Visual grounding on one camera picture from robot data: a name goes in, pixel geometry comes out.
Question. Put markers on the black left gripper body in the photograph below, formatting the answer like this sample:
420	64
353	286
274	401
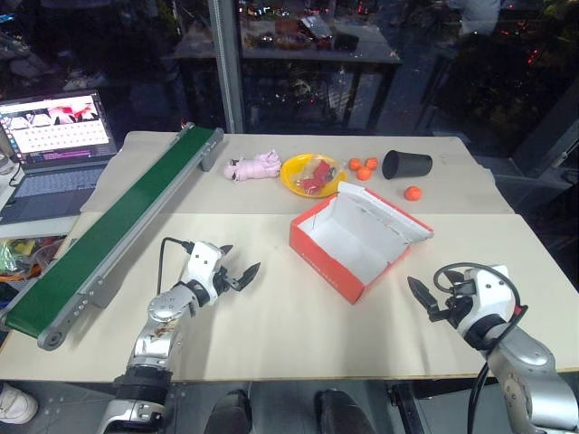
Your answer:
222	281

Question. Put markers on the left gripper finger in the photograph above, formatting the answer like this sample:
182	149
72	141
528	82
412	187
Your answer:
226	249
246	276

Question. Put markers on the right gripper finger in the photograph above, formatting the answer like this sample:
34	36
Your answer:
423	294
453	276

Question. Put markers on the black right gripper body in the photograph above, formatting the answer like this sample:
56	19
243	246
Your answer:
456	307

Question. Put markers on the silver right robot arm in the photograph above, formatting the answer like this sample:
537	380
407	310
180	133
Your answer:
524	375

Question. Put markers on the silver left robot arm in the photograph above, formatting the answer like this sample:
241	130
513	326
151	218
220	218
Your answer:
156	330

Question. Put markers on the red cardboard box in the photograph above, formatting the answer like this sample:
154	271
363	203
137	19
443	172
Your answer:
344	244

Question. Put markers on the pink plush toy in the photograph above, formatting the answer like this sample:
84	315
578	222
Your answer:
253	168

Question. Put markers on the small orange fruit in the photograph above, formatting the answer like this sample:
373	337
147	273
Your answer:
412	193
363	173
371	163
355	163

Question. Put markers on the yellow plastic plate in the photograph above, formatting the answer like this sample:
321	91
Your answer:
289	178

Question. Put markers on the red toy in clear bag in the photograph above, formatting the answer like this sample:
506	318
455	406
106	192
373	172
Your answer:
319	175

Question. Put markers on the black plastic cup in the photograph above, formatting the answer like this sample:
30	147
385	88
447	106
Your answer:
407	165

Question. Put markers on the dark rounded shape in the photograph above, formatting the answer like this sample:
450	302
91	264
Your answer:
341	413
228	413

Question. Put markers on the grey laptop with lit screen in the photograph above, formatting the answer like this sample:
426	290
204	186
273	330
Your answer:
59	181

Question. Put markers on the grey metal pillar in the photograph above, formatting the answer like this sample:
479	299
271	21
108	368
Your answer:
228	68

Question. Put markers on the bag of colourful clutter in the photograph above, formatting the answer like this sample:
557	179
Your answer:
27	255

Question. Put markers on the black background table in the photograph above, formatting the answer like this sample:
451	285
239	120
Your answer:
316	56

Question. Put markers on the white sneaker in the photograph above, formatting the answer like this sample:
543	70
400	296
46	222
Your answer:
16	404

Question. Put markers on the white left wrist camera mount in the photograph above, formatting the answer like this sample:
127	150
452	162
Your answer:
204	262

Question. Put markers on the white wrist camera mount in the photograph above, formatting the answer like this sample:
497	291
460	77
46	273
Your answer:
204	262
490	289

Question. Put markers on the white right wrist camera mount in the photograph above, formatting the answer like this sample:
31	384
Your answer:
490	289

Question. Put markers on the green conveyor belt grey frame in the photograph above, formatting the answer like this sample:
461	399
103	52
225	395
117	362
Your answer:
135	194

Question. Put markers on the black table bracket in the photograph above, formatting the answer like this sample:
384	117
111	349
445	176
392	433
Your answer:
407	407

